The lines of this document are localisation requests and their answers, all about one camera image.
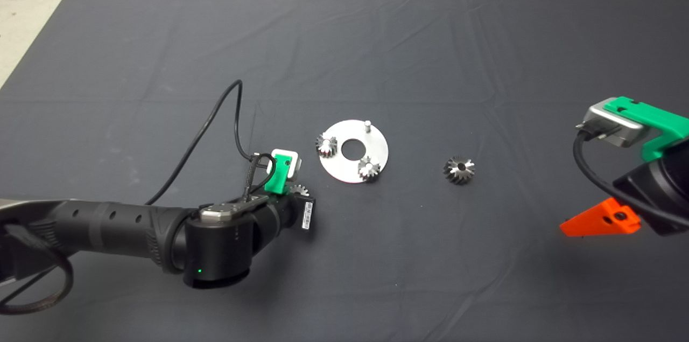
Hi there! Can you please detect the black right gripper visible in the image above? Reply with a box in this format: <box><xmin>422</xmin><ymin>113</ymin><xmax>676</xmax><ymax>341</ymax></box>
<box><xmin>560</xmin><ymin>155</ymin><xmax>689</xmax><ymax>238</ymax></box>

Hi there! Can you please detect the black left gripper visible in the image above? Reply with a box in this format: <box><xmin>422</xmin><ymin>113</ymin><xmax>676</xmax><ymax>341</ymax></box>
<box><xmin>254</xmin><ymin>194</ymin><xmax>317</xmax><ymax>235</ymax></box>

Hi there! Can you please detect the large steel bevel gear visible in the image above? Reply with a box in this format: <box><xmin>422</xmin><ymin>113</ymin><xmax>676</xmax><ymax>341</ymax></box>
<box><xmin>443</xmin><ymin>156</ymin><xmax>476</xmax><ymax>186</ymax></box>

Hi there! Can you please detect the round metal plate with hole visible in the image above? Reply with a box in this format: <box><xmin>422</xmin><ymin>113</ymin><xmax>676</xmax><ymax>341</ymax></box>
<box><xmin>319</xmin><ymin>120</ymin><xmax>390</xmax><ymax>184</ymax></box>

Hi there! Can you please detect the dark grey table cloth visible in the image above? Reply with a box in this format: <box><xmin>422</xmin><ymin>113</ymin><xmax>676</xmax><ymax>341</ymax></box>
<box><xmin>0</xmin><ymin>0</ymin><xmax>689</xmax><ymax>342</ymax></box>

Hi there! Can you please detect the green left camera mount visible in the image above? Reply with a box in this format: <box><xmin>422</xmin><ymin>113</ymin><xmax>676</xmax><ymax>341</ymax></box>
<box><xmin>264</xmin><ymin>153</ymin><xmax>294</xmax><ymax>196</ymax></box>

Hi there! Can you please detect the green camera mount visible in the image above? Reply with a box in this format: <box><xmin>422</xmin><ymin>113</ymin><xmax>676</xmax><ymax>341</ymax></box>
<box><xmin>264</xmin><ymin>153</ymin><xmax>294</xmax><ymax>196</ymax></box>
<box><xmin>603</xmin><ymin>96</ymin><xmax>689</xmax><ymax>162</ymax></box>

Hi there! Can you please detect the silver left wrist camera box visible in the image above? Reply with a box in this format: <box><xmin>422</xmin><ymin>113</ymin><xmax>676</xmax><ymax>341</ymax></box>
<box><xmin>268</xmin><ymin>149</ymin><xmax>304</xmax><ymax>182</ymax></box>

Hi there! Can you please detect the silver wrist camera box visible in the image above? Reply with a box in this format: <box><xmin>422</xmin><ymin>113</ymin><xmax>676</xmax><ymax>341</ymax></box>
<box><xmin>576</xmin><ymin>104</ymin><xmax>647</xmax><ymax>148</ymax></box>
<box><xmin>268</xmin><ymin>149</ymin><xmax>304</xmax><ymax>182</ymax></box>

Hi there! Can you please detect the black right camera cable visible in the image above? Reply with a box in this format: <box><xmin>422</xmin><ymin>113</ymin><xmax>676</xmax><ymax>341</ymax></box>
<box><xmin>573</xmin><ymin>132</ymin><xmax>689</xmax><ymax>227</ymax></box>

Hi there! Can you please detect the black camera cable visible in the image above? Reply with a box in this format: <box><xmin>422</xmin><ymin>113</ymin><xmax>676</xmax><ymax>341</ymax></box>
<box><xmin>145</xmin><ymin>80</ymin><xmax>277</xmax><ymax>206</ymax></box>
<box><xmin>573</xmin><ymin>132</ymin><xmax>689</xmax><ymax>227</ymax></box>

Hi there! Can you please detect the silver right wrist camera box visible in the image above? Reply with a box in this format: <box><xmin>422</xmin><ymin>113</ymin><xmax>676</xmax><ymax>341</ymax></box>
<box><xmin>576</xmin><ymin>104</ymin><xmax>647</xmax><ymax>148</ymax></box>

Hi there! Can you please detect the black left camera cable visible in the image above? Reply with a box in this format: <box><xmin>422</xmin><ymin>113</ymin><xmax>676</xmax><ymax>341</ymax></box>
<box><xmin>145</xmin><ymin>80</ymin><xmax>277</xmax><ymax>206</ymax></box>

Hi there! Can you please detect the green right camera mount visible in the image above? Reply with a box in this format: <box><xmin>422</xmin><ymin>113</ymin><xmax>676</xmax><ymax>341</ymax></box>
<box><xmin>603</xmin><ymin>96</ymin><xmax>689</xmax><ymax>162</ymax></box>

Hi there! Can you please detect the braided left arm cable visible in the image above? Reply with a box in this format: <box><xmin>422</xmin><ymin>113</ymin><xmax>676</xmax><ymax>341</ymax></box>
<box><xmin>0</xmin><ymin>224</ymin><xmax>75</xmax><ymax>315</ymax></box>

